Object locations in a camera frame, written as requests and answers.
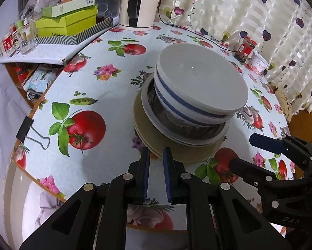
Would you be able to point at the white electric kettle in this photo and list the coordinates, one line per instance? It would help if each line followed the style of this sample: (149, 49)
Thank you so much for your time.
(145, 7)

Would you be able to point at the chili sauce glass jar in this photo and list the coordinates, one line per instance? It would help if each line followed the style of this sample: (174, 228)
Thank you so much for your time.
(245, 48)

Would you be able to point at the clear plastic box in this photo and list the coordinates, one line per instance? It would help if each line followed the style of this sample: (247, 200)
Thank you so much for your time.
(107, 6)

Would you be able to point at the white yogurt cup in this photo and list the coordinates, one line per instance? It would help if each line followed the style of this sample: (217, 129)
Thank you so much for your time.
(260, 63)

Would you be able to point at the lime green box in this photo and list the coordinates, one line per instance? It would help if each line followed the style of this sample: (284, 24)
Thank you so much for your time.
(67, 24)

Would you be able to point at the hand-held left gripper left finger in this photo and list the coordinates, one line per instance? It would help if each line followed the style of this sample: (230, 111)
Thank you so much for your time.
(146, 177)

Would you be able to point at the black binder clip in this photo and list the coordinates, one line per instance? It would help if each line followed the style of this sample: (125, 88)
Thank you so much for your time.
(24, 130)

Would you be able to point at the stainless steel bowl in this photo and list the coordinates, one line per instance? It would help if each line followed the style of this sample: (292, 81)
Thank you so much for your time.
(197, 132)

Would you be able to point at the white shelf cloth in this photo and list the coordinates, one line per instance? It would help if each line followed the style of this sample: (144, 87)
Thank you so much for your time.
(41, 54)

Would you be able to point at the clear glass mug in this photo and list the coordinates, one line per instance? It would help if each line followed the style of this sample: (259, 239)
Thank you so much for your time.
(28, 40)

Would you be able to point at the cream curtain with heart print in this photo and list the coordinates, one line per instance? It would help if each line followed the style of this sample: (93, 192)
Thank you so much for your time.
(236, 10)

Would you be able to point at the light blue tissue pack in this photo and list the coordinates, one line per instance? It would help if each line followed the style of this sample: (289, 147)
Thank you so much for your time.
(40, 80)

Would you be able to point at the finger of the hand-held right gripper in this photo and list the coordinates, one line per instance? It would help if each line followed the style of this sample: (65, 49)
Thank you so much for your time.
(247, 168)
(267, 143)

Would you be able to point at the row of small bottles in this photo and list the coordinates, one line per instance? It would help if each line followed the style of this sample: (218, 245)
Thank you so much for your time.
(7, 41)

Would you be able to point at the clear plastic bag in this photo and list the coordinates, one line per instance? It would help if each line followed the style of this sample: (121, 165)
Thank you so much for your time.
(41, 0)

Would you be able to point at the white bowl with blue stripe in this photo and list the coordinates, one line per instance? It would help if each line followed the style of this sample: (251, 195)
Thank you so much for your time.
(202, 78)
(187, 117)

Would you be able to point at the slim white and green box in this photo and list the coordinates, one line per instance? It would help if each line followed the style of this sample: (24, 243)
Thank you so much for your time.
(67, 7)

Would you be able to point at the orange wooden shelf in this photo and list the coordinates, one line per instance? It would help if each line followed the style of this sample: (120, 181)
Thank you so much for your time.
(23, 93)

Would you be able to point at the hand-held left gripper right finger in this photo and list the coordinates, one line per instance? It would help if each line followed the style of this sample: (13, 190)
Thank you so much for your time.
(168, 177)

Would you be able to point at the black and white striped tray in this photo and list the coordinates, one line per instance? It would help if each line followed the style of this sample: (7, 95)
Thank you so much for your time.
(75, 39)

